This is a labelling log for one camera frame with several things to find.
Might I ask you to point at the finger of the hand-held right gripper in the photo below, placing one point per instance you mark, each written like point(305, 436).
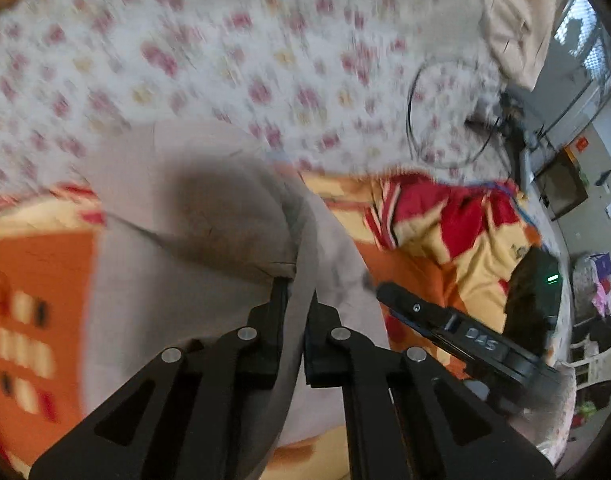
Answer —
point(410, 307)

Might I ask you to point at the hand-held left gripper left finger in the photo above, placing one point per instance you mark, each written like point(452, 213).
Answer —
point(278, 320)

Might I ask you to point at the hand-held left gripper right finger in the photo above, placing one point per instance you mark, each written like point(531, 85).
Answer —
point(318, 350)

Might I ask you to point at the beige sweater with striped cuffs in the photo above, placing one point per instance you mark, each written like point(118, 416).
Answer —
point(195, 260)

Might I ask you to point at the pile of colourful clothes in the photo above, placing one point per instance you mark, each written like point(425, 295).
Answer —
point(598, 285)

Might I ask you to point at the white plastic chair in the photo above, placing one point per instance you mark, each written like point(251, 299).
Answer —
point(593, 360)

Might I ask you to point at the dark flat screen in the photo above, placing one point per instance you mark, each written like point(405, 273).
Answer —
point(560, 185)

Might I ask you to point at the orange red printed blanket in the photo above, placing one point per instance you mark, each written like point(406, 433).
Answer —
point(35, 260)

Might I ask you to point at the floral bed sheet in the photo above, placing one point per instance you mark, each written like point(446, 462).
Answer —
point(185, 35)

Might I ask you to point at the beige cloth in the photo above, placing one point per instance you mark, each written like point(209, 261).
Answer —
point(520, 15)

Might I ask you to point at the window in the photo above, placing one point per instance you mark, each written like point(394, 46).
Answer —
point(583, 25)

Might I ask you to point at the orange wall sign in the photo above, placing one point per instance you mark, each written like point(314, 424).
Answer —
point(580, 145)

